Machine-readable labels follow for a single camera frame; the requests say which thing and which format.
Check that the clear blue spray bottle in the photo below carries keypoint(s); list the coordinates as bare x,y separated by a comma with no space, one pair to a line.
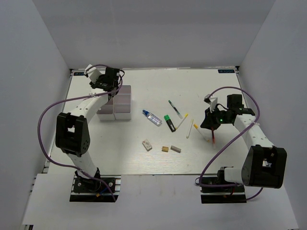
154,119

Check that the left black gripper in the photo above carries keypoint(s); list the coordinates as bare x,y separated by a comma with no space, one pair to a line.
99,79

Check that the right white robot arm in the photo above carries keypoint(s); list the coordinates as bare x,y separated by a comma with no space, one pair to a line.
265,163

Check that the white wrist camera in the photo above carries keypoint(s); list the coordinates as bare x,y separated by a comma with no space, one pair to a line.
212,101
92,73

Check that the right blue table label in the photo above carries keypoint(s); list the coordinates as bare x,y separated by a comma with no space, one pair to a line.
226,71

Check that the green gel pen refill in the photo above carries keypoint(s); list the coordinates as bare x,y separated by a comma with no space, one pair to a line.
177,112

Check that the white compartment container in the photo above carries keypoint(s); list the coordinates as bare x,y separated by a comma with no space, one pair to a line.
106,112
122,103

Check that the blue table label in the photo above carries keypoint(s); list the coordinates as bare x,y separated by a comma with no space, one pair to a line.
78,74
226,71

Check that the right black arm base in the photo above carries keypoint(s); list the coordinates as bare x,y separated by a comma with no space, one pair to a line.
223,195

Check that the white yellow marker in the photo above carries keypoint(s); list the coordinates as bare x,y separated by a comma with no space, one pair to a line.
198,129
181,121
189,129

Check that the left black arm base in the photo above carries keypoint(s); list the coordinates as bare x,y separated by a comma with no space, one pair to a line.
83,190

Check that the red gel pen refill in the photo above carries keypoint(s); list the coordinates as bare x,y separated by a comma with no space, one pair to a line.
213,136

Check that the white right compartment container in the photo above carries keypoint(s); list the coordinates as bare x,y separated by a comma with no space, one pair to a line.
122,103

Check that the tan eraser block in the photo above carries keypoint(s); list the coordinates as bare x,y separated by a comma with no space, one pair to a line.
165,149

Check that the grey eraser block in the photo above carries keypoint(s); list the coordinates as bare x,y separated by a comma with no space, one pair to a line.
176,149

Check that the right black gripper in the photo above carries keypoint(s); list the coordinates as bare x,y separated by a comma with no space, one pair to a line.
209,121

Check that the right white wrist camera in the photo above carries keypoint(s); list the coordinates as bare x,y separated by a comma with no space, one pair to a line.
212,101

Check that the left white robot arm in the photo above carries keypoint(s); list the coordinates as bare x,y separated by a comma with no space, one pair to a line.
72,132

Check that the green black highlighter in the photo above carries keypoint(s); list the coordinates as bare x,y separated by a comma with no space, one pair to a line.
169,123

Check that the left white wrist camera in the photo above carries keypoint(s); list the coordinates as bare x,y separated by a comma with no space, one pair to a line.
92,73

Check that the white left compartment container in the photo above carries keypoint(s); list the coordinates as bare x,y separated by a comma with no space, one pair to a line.
106,112

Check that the left blue table label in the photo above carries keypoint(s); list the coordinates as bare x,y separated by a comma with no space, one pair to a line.
78,74

